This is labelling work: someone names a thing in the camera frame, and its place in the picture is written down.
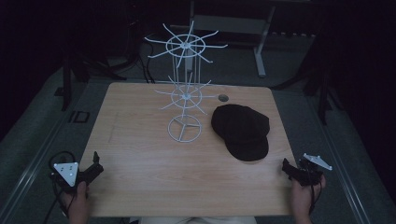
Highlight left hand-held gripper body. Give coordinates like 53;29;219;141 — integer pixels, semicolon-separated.
50;161;94;194

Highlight white desk frame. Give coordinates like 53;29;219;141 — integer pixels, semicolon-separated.
189;0;278;78

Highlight black floor cable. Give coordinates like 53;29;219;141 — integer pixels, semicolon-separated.
136;40;157;84

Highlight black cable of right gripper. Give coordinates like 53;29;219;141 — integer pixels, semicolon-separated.
308;181;322;217

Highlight person's right hand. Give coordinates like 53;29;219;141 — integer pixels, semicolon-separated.
290;175;327;216

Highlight black metal stand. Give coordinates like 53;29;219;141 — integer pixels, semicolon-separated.
54;52;128;112

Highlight black floor socket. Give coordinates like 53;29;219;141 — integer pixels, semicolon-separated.
67;109;92;124

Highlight black cap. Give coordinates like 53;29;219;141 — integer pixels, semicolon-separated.
210;104;271;162

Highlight white wire rack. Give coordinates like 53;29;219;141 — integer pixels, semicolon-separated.
144;20;229;144

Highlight person's left hand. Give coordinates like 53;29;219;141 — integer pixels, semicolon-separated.
63;181;92;216

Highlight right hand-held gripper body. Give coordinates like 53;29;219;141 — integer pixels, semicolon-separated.
295;152;333;188

